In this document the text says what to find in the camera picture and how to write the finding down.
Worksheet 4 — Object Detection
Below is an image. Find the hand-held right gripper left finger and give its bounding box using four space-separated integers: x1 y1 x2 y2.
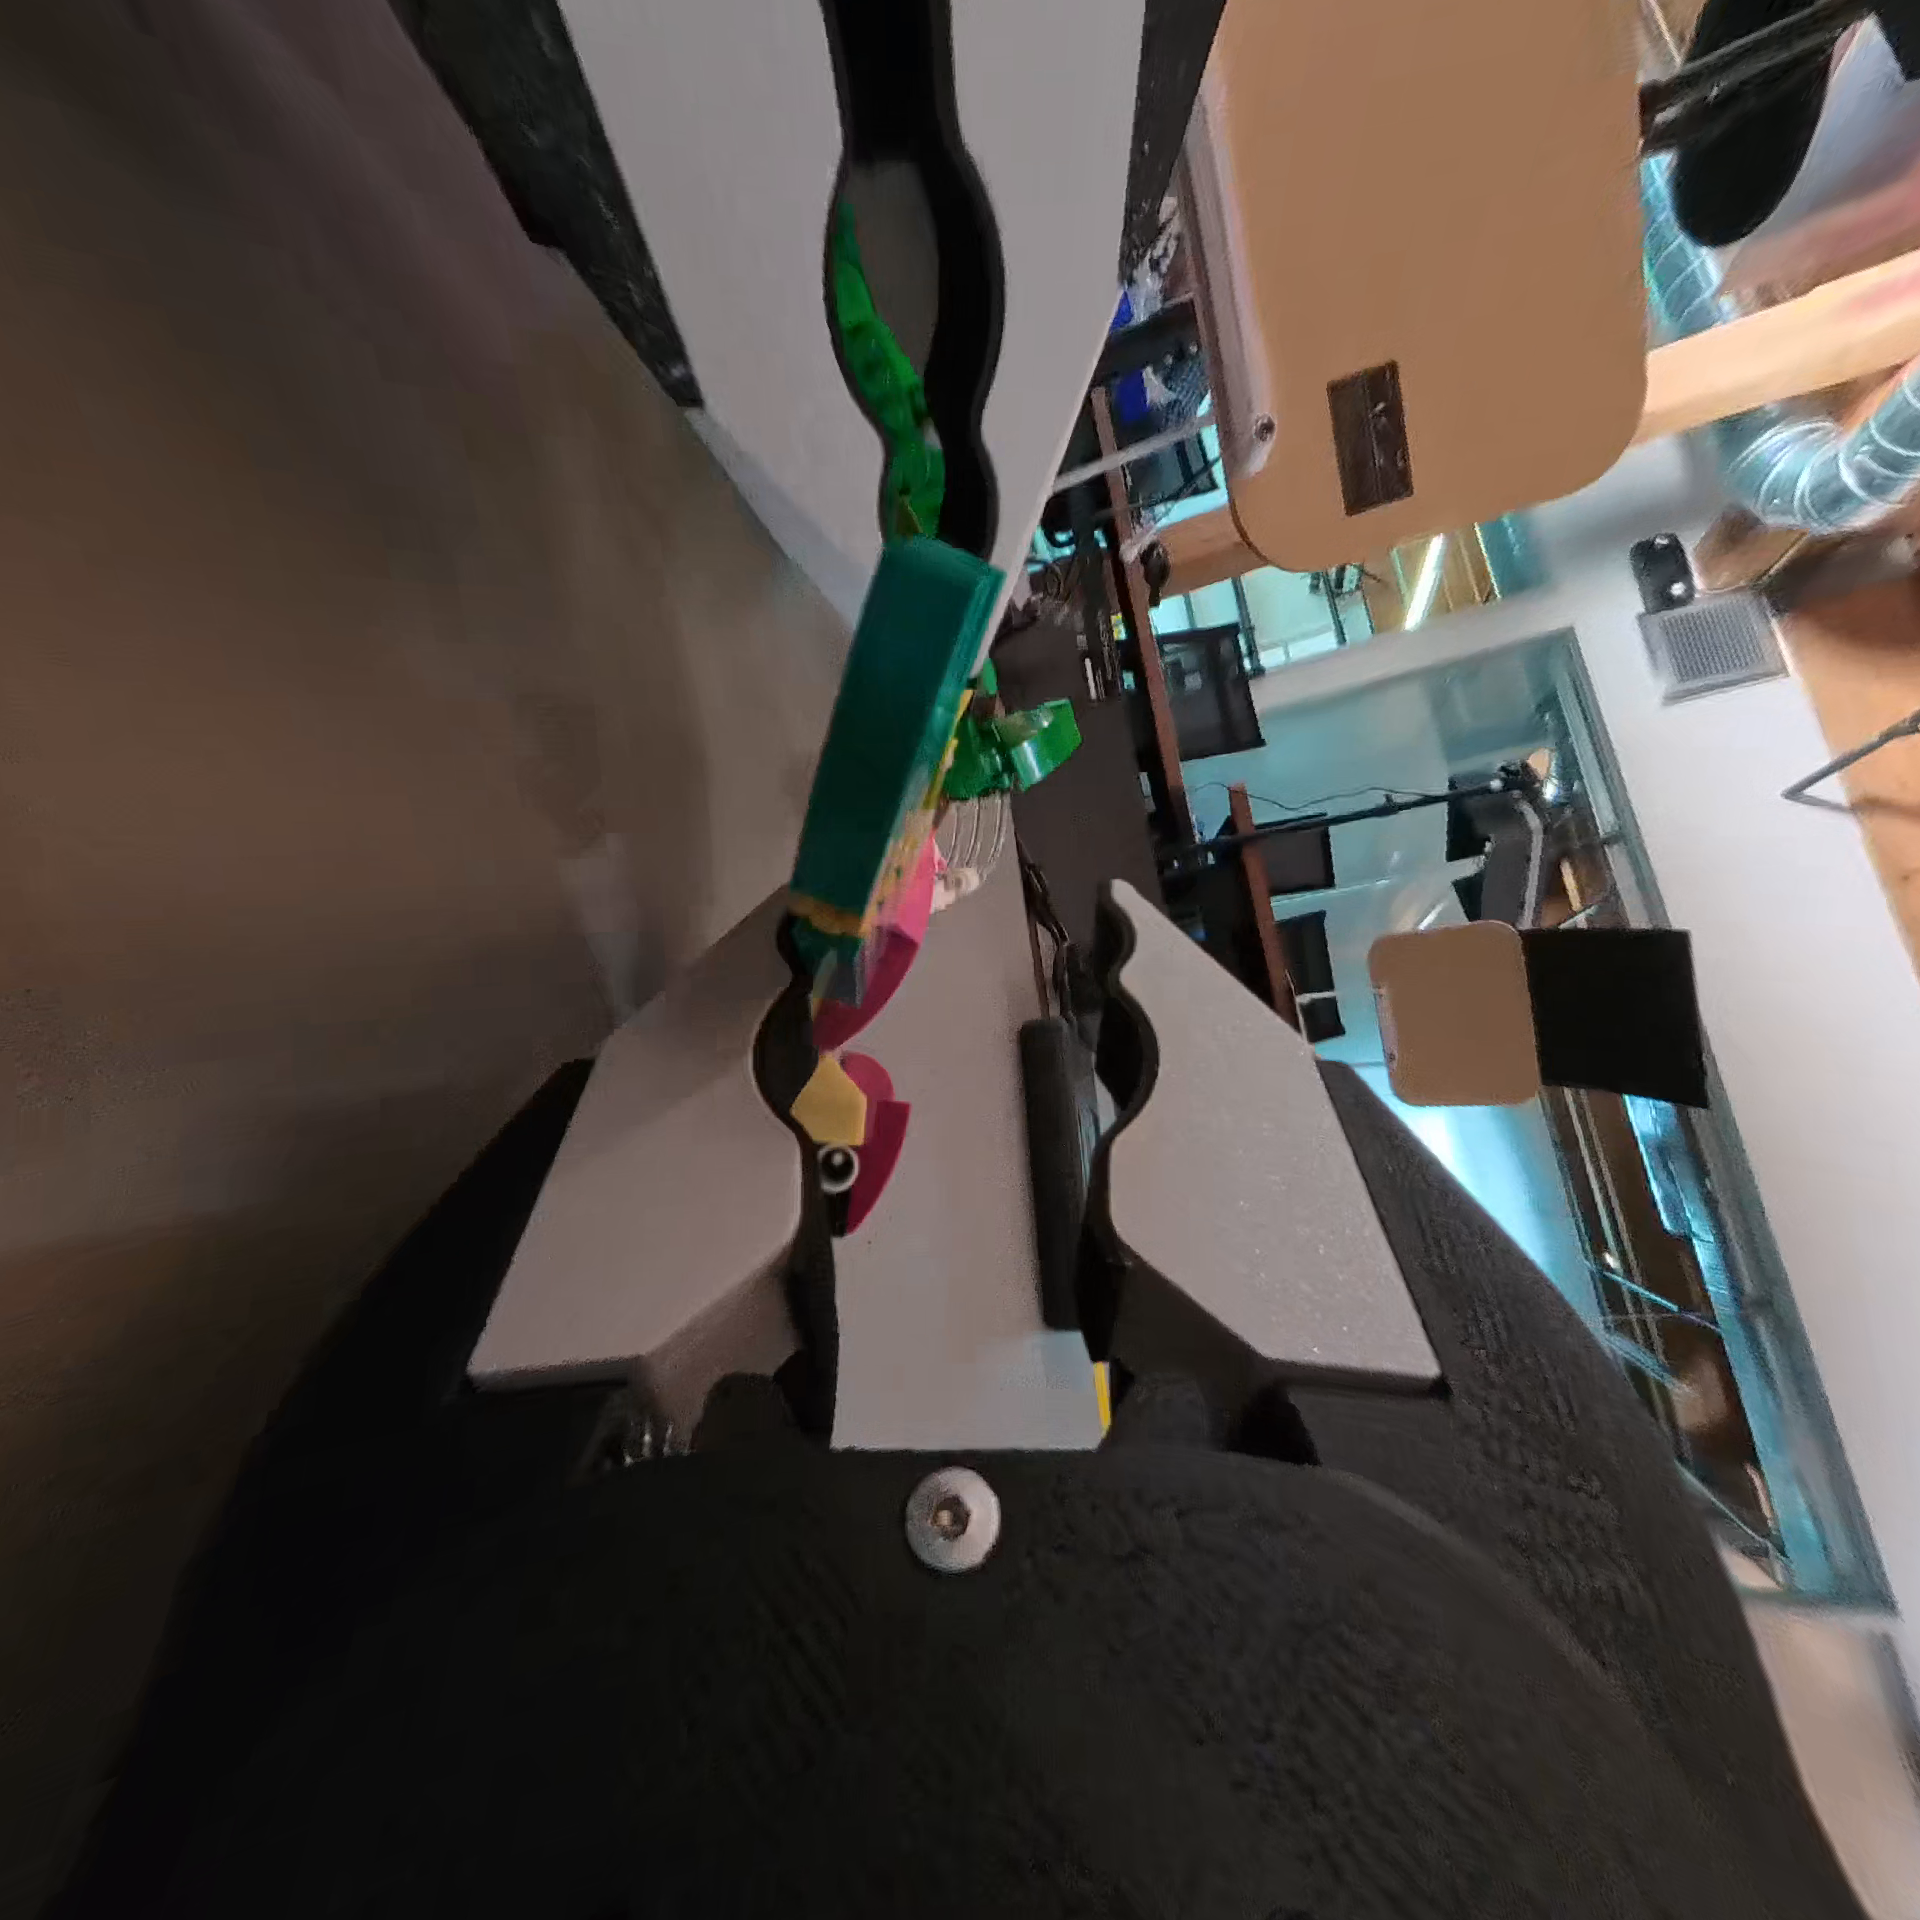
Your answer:
469 887 842 1445

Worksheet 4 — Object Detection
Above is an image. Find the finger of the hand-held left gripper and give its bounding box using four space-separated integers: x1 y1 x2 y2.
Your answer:
555 0 902 602
901 0 1150 560

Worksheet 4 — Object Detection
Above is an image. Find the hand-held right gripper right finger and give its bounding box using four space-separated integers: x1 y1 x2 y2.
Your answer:
1076 880 1445 1405

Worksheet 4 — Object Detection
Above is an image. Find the pink yellow lego parrot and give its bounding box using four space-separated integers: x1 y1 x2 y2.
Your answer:
791 832 963 1242

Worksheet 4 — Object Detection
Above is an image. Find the striped teal pink lego wing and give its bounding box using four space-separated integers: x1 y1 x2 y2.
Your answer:
787 537 1011 976

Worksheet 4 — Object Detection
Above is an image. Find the green lego plant stand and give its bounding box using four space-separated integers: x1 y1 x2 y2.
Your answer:
825 195 1081 801

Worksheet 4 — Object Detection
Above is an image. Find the pink white lego flower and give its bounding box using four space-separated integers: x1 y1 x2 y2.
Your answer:
919 792 1011 914

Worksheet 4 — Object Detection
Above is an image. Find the black power strip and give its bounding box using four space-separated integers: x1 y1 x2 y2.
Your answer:
1019 1017 1105 1336

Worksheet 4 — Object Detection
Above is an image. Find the small beige panel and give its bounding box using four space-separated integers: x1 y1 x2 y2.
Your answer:
1367 921 1535 1110

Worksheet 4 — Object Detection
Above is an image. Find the beige panel with label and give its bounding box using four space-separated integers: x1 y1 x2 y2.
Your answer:
1190 0 1653 577

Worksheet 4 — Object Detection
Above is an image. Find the dark grey panel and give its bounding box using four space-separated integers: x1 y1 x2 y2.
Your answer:
993 616 1194 963

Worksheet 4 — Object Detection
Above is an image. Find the long brown-edged desk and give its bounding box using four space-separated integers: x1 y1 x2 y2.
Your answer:
1089 375 1321 1051

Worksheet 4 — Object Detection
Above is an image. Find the white vent grille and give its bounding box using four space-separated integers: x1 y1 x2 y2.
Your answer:
1639 592 1790 705

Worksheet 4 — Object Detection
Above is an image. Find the black braided cable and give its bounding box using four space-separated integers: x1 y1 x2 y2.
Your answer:
1015 840 1095 1038

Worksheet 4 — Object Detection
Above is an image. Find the silver air duct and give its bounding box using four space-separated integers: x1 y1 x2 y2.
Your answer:
1641 151 1920 531

